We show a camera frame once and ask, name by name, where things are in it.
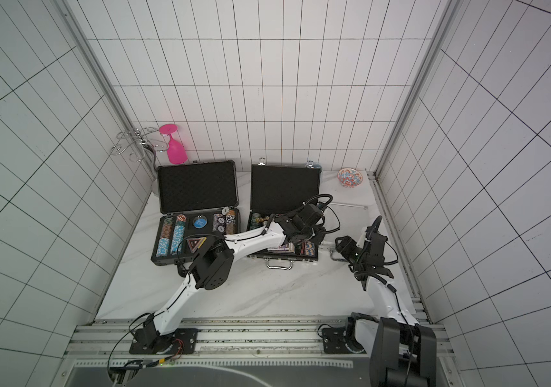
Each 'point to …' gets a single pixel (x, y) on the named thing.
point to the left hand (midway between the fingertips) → (318, 237)
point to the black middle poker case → (281, 189)
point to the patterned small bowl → (350, 177)
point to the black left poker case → (196, 201)
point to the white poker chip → (225, 210)
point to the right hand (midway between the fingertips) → (342, 238)
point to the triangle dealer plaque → (195, 243)
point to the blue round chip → (200, 222)
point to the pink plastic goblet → (176, 152)
